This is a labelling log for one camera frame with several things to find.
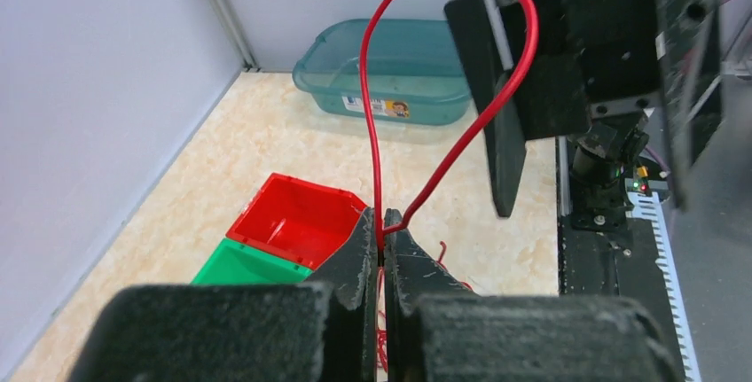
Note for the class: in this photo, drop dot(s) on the red plastic bin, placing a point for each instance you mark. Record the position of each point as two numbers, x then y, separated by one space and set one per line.
298 221

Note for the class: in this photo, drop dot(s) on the white cable duct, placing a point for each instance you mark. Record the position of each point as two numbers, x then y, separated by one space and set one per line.
650 208

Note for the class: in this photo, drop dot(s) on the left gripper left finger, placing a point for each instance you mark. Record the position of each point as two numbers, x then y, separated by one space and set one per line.
346 306

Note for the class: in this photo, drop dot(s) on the aluminium frame post right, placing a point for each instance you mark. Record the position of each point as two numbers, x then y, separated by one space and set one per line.
229 20

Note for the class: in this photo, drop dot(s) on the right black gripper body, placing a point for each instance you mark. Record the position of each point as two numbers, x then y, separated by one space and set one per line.
600 64

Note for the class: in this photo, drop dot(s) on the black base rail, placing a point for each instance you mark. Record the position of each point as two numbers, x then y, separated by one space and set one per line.
620 262

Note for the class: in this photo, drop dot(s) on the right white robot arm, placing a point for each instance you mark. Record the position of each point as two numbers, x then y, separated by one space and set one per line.
573 200

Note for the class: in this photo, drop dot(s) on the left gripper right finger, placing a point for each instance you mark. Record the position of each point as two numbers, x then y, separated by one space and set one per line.
417 289

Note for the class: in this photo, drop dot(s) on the green plastic bin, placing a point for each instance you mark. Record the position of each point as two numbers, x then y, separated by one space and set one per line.
233 263

